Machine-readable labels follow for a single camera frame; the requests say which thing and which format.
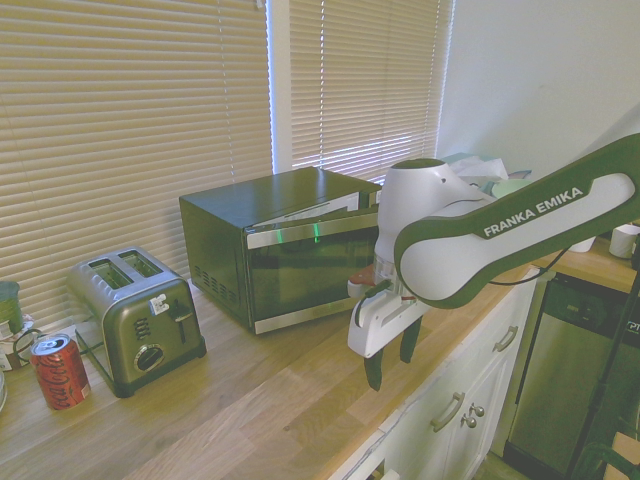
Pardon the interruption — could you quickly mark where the stainless steel dishwasher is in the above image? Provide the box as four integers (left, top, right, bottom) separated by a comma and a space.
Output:
503, 272, 640, 470

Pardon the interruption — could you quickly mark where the black glass microwave door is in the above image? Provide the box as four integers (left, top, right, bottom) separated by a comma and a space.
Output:
243, 209, 382, 336

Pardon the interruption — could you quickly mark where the wide beige window blind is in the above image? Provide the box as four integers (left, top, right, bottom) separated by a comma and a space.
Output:
0, 0, 274, 332

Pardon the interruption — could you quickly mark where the white cup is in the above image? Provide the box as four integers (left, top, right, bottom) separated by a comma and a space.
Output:
608, 223, 640, 260

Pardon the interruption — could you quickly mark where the black microwave oven body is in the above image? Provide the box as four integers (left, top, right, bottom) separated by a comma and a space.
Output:
178, 167, 384, 331

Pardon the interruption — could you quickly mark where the narrow beige window blind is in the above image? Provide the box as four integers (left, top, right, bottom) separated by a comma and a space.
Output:
288, 0, 457, 185

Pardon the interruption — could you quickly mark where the pile of papers and packages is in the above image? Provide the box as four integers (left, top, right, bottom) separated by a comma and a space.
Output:
438, 153, 535, 202

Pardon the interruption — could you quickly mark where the red white wrist camera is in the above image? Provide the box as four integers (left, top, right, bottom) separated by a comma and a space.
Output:
347, 266, 392, 300

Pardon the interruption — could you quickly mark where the silver drawer pull handle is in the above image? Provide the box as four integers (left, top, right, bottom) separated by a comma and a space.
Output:
430, 391, 467, 433
492, 324, 520, 354

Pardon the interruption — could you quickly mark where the black toaster power cable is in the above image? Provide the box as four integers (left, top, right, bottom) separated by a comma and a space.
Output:
13, 325, 46, 362

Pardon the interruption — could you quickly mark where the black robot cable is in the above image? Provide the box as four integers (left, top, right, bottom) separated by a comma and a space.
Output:
487, 247, 572, 287

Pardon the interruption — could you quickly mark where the red Coca-Cola can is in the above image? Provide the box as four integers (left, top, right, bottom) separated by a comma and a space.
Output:
29, 333, 93, 412

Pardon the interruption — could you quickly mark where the white kitchen cabinet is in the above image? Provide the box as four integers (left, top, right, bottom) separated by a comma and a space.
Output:
327, 272, 550, 480

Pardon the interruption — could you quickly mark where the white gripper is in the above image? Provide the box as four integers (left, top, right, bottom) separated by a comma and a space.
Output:
347, 283, 427, 393

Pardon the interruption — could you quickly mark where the silver two-slot toaster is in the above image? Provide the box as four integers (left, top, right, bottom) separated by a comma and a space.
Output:
66, 246, 208, 399

